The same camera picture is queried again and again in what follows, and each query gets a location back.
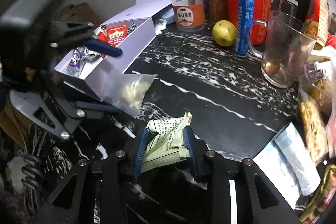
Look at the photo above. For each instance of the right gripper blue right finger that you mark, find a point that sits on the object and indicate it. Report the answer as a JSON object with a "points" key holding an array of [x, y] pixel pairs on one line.
{"points": [[237, 191]]}

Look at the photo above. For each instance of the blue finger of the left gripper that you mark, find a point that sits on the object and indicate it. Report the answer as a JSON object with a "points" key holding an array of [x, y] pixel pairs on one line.
{"points": [[96, 106], [103, 48]]}

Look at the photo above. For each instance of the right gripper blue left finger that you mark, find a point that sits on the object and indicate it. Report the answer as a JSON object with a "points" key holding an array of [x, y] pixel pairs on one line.
{"points": [[73, 200]]}

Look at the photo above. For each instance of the small red gold snack packet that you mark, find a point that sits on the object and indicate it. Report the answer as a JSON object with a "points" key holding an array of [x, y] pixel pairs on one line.
{"points": [[102, 36]]}

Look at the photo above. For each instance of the purple silver snack packet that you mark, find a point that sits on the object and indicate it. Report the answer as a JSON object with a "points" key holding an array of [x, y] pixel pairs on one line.
{"points": [[80, 57]]}

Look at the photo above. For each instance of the large red snack packet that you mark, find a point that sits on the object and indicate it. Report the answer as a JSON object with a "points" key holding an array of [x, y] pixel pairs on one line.
{"points": [[116, 34]]}

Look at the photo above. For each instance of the clear bag of nuts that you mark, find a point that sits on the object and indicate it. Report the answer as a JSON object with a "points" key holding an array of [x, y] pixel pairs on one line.
{"points": [[126, 92]]}

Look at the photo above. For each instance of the green white paper sachet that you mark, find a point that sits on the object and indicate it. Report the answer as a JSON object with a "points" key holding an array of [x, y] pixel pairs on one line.
{"points": [[167, 147]]}

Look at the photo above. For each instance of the black white checkered cloth roll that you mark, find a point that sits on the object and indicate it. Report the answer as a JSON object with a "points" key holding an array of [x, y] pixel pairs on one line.
{"points": [[132, 28]]}

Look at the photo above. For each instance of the brown clothes pile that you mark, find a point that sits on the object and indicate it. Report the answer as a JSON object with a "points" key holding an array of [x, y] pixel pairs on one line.
{"points": [[78, 13]]}

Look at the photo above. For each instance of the white tissue pack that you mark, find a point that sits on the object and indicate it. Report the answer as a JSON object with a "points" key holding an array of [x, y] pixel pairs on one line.
{"points": [[285, 158]]}

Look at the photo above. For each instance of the clear jar orange label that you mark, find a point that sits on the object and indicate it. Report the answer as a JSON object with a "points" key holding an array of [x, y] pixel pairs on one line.
{"points": [[189, 15]]}

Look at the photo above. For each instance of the red spice jar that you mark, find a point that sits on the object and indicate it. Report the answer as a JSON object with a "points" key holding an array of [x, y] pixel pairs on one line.
{"points": [[218, 10]]}

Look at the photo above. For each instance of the yellow lemon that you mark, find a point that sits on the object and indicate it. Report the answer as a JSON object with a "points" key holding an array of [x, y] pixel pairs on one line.
{"points": [[224, 33]]}

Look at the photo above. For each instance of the glass measuring mug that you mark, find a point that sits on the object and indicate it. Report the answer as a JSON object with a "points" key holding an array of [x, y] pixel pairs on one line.
{"points": [[288, 45]]}

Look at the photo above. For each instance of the blue effervescent tablet tube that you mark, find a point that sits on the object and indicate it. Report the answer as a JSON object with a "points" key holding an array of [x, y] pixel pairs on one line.
{"points": [[245, 16]]}

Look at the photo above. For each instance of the red plastic canister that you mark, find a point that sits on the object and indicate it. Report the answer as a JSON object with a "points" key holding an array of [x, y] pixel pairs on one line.
{"points": [[262, 3]]}

